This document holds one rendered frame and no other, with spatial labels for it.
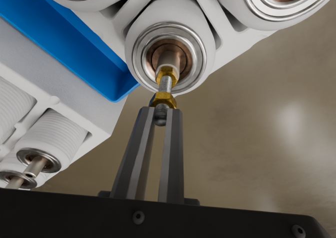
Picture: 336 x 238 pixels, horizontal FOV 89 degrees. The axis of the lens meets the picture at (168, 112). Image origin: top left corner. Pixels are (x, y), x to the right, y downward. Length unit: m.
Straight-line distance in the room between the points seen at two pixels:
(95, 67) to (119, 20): 0.20
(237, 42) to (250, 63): 0.23
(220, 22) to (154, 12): 0.10
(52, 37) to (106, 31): 0.18
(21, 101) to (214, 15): 0.35
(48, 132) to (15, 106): 0.07
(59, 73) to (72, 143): 0.14
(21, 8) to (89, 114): 0.22
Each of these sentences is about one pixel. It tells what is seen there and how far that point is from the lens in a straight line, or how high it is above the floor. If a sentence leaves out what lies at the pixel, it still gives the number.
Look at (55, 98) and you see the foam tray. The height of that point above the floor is 0.17.
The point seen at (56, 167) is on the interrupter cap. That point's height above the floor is 0.25.
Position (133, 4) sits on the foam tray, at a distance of 0.25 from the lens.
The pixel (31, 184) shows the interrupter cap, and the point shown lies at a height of 0.25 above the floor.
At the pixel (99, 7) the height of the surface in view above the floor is 0.25.
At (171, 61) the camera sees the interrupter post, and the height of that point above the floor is 0.27.
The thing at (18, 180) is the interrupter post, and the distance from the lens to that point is 0.50.
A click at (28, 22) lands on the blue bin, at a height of 0.09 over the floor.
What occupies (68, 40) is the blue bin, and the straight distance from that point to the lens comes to 0.44.
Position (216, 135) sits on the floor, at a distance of 0.63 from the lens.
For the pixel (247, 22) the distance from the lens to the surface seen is 0.18.
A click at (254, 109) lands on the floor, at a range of 0.58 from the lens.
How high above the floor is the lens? 0.42
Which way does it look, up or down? 50 degrees down
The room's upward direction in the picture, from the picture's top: 174 degrees counter-clockwise
